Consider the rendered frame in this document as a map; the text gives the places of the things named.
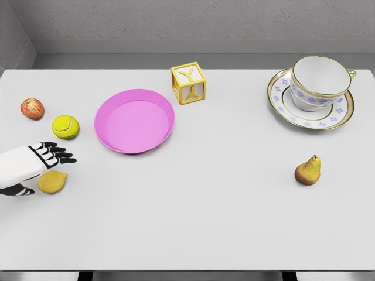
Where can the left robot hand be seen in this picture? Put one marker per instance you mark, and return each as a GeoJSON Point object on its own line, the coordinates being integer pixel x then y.
{"type": "Point", "coordinates": [20, 164]}

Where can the yellow lemon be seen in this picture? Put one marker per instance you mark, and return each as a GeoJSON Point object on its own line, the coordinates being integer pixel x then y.
{"type": "Point", "coordinates": [51, 182]}

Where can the pink plate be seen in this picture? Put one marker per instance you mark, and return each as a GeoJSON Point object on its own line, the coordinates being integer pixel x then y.
{"type": "Point", "coordinates": [134, 121]}

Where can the red apple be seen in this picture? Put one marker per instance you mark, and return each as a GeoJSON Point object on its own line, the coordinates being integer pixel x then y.
{"type": "Point", "coordinates": [32, 108]}

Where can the yellow-green tennis ball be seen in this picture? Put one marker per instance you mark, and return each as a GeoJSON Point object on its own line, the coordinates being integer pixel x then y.
{"type": "Point", "coordinates": [65, 126]}

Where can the yellow letter block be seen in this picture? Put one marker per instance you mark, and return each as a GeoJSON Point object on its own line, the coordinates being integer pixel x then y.
{"type": "Point", "coordinates": [189, 83]}

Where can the white floral saucer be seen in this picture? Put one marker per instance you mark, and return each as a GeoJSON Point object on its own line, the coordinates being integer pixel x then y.
{"type": "Point", "coordinates": [278, 93]}

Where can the brown-yellow pear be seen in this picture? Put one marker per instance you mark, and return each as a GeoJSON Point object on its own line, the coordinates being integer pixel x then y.
{"type": "Point", "coordinates": [308, 171]}

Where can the white floral teacup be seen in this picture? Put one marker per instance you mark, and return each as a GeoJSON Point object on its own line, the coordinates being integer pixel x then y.
{"type": "Point", "coordinates": [319, 82]}

